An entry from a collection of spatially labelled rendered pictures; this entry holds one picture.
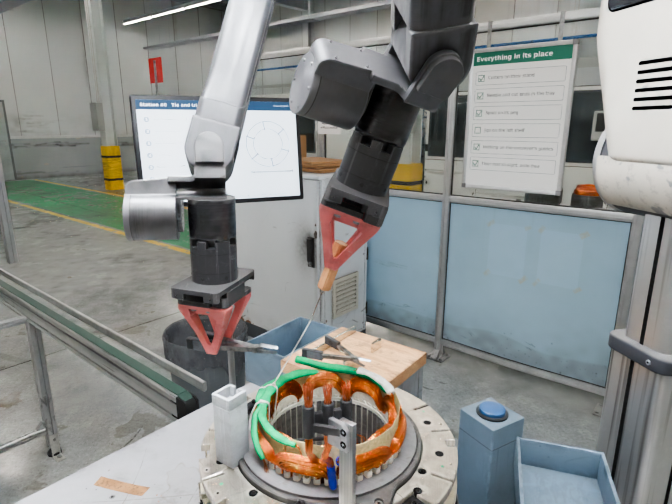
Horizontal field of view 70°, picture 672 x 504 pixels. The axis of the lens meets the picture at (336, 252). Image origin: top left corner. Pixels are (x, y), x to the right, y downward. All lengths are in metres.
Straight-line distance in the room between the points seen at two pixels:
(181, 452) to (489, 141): 2.22
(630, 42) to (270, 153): 1.13
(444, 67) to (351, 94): 0.09
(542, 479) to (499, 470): 0.13
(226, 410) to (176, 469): 0.59
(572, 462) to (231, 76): 0.67
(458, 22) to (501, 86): 2.38
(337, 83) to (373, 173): 0.10
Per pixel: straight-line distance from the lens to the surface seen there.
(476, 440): 0.85
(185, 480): 1.13
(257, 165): 1.62
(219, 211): 0.59
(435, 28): 0.44
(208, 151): 0.59
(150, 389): 1.57
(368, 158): 0.49
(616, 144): 0.77
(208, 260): 0.60
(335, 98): 0.46
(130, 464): 1.21
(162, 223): 0.59
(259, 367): 0.98
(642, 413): 0.85
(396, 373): 0.87
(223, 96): 0.64
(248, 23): 0.69
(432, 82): 0.45
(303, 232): 2.92
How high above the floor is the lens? 1.48
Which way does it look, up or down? 15 degrees down
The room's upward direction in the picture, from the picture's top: straight up
